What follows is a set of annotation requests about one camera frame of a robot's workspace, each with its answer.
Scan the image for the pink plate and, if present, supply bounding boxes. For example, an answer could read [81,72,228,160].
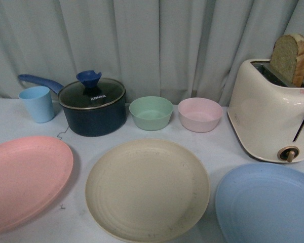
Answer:
[0,136,73,233]

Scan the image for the green bowl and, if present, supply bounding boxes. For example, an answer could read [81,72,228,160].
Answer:
[129,96,173,131]

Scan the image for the pink bowl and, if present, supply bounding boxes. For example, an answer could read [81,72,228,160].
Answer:
[178,97,223,133]

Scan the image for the dark blue saucepan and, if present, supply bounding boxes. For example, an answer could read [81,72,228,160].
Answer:
[18,74,127,137]

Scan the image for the glass pot lid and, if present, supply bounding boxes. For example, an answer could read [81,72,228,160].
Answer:
[58,70,126,110]

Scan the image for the beige plate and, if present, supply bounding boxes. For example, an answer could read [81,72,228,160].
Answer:
[85,139,210,242]

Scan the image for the grey curtain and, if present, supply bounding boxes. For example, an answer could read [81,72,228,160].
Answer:
[0,1,304,105]

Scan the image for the light blue cup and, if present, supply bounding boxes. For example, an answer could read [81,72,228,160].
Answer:
[19,86,55,124]

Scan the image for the cream toaster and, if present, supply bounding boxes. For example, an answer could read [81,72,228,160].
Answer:
[227,59,304,163]

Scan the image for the blue plate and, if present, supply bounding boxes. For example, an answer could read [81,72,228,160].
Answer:
[215,163,304,242]

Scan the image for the bread slice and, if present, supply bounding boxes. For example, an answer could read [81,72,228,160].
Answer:
[270,33,304,88]

